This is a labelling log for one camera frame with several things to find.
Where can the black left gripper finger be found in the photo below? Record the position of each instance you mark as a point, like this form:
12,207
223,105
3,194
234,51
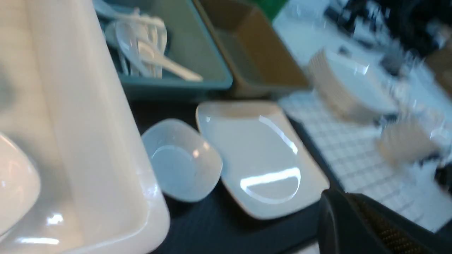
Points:
352,223

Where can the white square rice plate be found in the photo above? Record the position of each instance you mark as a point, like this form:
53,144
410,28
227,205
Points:
266,167

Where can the white square small bowl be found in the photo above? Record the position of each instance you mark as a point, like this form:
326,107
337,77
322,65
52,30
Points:
186,166

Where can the white ceramic soup spoon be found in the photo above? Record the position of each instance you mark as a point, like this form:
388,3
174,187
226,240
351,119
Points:
150,54

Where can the black plastic serving tray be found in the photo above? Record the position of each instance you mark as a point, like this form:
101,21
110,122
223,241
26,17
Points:
217,225

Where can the brown plastic bin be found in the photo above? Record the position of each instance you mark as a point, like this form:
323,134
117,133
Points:
259,61

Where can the green cloth backdrop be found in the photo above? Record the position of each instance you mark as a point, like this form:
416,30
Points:
271,8

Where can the teal plastic bin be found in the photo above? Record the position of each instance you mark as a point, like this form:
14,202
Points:
189,44

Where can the white spoon right side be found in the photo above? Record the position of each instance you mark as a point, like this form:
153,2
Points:
158,35

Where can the white spoon front centre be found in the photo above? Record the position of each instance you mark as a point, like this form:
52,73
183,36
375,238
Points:
128,45

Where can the white spoon top horizontal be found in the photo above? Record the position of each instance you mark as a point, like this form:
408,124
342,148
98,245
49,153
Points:
106,11

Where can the large white plastic bin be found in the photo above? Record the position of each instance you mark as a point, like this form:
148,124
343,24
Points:
63,104

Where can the white small bowl in bin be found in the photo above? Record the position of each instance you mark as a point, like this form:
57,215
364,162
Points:
20,184

